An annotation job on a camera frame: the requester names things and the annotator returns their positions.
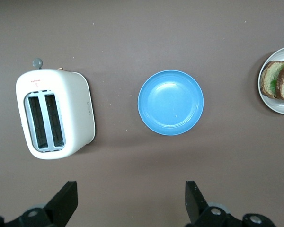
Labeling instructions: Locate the green lettuce leaf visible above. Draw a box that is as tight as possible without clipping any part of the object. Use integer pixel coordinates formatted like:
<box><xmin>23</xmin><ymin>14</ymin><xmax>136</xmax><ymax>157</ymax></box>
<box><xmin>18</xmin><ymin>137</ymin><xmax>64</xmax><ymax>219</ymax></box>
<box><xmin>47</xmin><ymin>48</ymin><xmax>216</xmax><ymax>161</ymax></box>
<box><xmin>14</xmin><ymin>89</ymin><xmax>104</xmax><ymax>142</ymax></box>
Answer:
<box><xmin>270</xmin><ymin>57</ymin><xmax>284</xmax><ymax>93</ymax></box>

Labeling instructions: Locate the white toaster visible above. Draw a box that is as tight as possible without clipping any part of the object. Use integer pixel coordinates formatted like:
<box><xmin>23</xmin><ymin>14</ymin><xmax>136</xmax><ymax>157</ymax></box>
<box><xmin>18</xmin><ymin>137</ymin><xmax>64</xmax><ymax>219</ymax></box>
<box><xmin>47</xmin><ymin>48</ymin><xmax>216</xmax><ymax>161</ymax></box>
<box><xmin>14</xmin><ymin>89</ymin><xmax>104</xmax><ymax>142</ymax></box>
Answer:
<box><xmin>15</xmin><ymin>58</ymin><xmax>96</xmax><ymax>160</ymax></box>

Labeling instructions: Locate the blue plate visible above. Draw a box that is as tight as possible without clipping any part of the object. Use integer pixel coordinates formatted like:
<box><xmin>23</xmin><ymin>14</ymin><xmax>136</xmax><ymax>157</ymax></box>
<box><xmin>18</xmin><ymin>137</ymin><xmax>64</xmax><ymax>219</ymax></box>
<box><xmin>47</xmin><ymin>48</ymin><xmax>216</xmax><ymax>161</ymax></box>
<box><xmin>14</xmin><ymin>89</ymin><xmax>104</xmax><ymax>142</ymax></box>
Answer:
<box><xmin>137</xmin><ymin>70</ymin><xmax>204</xmax><ymax>137</ymax></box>

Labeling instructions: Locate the beige plate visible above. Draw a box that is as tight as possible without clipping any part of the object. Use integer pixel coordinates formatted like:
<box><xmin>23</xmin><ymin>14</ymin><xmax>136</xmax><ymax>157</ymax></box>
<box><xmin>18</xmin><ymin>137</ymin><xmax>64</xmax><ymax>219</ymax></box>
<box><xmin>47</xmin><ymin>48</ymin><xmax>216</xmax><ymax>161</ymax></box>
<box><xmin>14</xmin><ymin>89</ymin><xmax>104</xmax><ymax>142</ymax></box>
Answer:
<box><xmin>257</xmin><ymin>44</ymin><xmax>284</xmax><ymax>116</ymax></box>

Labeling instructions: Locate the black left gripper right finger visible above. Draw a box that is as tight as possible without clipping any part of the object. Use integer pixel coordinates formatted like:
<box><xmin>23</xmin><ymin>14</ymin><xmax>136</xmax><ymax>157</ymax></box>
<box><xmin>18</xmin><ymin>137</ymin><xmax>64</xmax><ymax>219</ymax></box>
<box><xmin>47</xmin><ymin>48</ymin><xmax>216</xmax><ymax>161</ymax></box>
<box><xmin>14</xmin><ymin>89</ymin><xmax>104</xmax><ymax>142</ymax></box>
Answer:
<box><xmin>184</xmin><ymin>181</ymin><xmax>275</xmax><ymax>227</ymax></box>

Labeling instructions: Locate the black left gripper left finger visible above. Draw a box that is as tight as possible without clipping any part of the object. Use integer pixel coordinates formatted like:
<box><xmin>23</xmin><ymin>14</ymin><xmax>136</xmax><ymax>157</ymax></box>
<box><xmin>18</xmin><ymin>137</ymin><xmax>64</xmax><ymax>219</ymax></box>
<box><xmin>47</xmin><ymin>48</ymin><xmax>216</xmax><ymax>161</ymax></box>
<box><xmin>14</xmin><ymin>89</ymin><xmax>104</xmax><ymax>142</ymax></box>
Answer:
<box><xmin>0</xmin><ymin>181</ymin><xmax>78</xmax><ymax>227</ymax></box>

